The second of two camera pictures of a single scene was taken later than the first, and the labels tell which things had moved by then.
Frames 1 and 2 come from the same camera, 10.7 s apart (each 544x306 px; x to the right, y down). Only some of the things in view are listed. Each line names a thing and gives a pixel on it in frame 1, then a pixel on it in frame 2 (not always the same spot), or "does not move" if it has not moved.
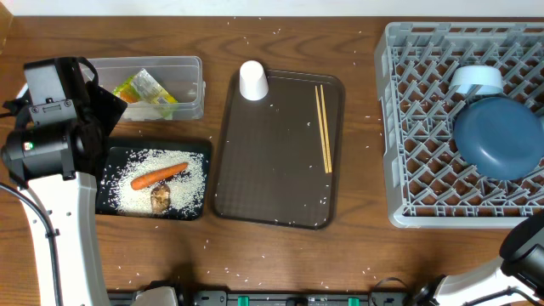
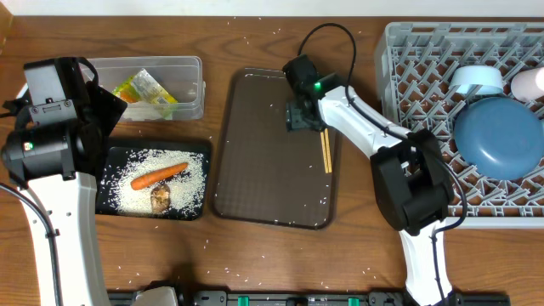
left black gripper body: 105,109 does not move
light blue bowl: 489,78 does not move
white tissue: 141,110 does not move
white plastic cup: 252,82 to 528,84
